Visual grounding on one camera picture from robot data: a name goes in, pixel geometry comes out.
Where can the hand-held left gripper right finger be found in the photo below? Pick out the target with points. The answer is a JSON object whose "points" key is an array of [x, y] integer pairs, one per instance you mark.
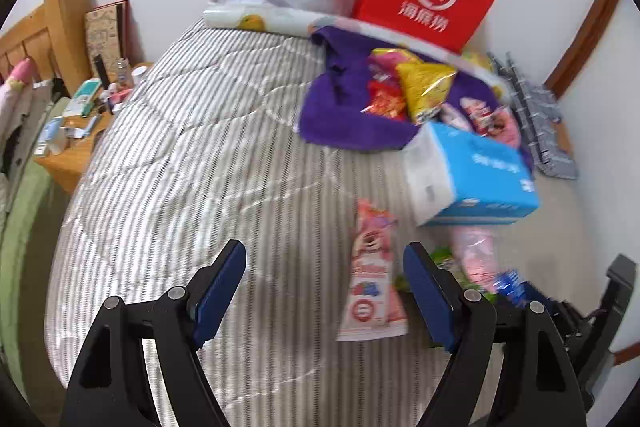
{"points": [[430, 297]]}

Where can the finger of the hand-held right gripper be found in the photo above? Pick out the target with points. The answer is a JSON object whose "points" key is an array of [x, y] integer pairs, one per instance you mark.
{"points": [[575, 317]]}

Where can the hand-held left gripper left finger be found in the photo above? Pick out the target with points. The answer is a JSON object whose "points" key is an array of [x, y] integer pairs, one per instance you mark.
{"points": [[220, 297]]}

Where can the pink bear snack packet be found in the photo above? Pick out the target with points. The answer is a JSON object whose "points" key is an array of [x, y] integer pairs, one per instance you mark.
{"points": [[370, 267]]}

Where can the green snack packet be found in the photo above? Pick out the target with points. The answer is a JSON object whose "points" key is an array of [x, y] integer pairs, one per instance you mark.
{"points": [[452, 264]]}

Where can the pale pink snack packet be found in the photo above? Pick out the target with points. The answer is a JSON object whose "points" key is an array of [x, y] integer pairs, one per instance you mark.
{"points": [[475, 257]]}

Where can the blue snack packet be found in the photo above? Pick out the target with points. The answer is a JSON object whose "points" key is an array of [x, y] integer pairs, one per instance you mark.
{"points": [[507, 284]]}

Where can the blue tissue pack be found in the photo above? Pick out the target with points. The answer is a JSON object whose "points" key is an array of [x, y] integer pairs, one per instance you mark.
{"points": [[480, 162]]}

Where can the grey checked cloth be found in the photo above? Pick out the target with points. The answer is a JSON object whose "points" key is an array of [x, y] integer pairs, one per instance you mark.
{"points": [[545, 127]]}

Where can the purple towel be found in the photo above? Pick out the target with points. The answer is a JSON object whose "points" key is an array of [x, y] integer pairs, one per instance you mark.
{"points": [[345, 117]]}

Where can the green blanket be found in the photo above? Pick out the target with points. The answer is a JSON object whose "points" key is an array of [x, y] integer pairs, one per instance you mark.
{"points": [[25, 257]]}

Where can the wooden nightstand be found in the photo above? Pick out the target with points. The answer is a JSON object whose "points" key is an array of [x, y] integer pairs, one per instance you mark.
{"points": [[70, 162]]}

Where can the white box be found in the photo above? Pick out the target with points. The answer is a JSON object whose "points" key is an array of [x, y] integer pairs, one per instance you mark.
{"points": [[50, 137]]}

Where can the white cup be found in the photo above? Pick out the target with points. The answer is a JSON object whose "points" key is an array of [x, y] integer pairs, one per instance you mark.
{"points": [[141, 72]]}

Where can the teal box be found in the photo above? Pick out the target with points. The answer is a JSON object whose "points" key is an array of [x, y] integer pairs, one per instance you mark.
{"points": [[82, 97]]}

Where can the pink yellow striped snack packet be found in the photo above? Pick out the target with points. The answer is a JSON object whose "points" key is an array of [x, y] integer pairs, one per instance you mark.
{"points": [[390, 57]]}

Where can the black remote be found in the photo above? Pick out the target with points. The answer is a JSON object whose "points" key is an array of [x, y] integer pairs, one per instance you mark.
{"points": [[100, 69]]}

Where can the pile of clothes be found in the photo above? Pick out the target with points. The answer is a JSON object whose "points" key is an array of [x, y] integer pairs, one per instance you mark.
{"points": [[20, 132]]}

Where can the rolled fruit print mat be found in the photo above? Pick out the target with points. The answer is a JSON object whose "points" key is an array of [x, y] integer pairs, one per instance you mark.
{"points": [[280, 19]]}

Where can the wooden headboard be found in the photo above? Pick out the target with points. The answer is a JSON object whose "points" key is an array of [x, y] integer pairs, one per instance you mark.
{"points": [[60, 27]]}

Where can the brown wooden door frame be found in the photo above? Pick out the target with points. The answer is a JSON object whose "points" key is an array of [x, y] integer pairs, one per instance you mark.
{"points": [[595, 22]]}

